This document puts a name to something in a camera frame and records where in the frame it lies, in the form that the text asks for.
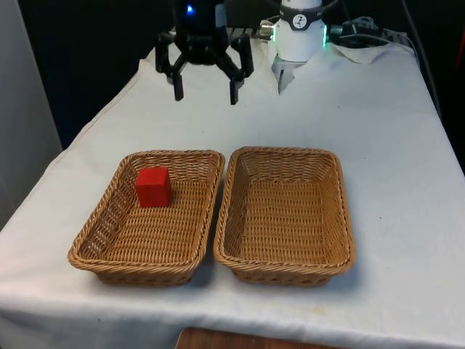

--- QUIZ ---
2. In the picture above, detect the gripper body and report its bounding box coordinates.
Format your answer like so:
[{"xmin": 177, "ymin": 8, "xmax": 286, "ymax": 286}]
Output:
[{"xmin": 173, "ymin": 0, "xmax": 229, "ymax": 66}]

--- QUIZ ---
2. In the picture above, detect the red cube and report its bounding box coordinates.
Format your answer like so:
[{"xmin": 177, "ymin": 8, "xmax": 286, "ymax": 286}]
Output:
[{"xmin": 135, "ymin": 166, "xmax": 172, "ymax": 209}]

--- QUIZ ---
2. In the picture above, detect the wicker basket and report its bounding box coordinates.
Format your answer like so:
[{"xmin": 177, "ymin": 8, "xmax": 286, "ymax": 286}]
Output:
[
  {"xmin": 67, "ymin": 148, "xmax": 227, "ymax": 289},
  {"xmin": 214, "ymin": 145, "xmax": 357, "ymax": 289}
]

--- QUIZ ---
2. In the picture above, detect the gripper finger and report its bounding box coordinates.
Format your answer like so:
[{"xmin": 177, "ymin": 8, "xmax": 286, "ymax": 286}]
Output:
[
  {"xmin": 214, "ymin": 33, "xmax": 254, "ymax": 106},
  {"xmin": 155, "ymin": 31, "xmax": 190, "ymax": 102}
]

